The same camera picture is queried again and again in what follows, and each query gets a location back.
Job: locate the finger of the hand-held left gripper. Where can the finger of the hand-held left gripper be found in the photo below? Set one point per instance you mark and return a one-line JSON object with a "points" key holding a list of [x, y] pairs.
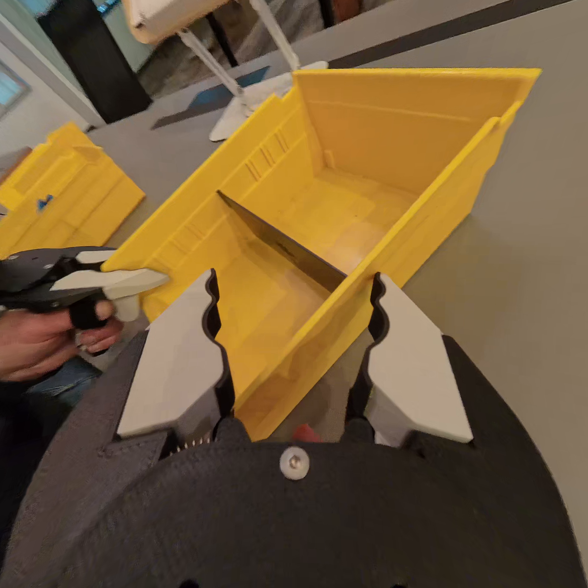
{"points": [[124, 281], [94, 256]]}

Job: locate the black bin divider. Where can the black bin divider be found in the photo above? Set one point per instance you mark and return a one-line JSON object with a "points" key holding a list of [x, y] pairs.
{"points": [[285, 248]]}

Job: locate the wooden instruction board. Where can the wooden instruction board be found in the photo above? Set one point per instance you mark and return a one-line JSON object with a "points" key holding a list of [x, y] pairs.
{"points": [[174, 13]]}

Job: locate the person's left hand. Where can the person's left hand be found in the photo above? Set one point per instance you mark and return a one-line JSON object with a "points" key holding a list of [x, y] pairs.
{"points": [[32, 344]]}

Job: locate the person's blue jeans legs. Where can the person's blue jeans legs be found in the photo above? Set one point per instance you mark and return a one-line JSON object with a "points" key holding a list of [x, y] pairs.
{"points": [[69, 381]]}

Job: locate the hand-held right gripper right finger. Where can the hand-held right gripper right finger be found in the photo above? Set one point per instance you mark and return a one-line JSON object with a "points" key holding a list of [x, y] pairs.
{"points": [[413, 376]]}

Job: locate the black metal stand legs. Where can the black metal stand legs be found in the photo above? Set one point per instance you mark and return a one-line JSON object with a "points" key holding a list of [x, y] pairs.
{"points": [[223, 41]]}

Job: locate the yellow plastic bin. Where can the yellow plastic bin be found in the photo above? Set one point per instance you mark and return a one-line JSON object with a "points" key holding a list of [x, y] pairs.
{"points": [[367, 138], [82, 206]]}

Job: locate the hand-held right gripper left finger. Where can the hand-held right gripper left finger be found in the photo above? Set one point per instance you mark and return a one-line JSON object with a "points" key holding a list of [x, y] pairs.
{"points": [[174, 367]]}

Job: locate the black mesh office chair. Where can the black mesh office chair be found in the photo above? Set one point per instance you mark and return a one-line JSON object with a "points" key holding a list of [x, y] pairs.
{"points": [[101, 69]]}

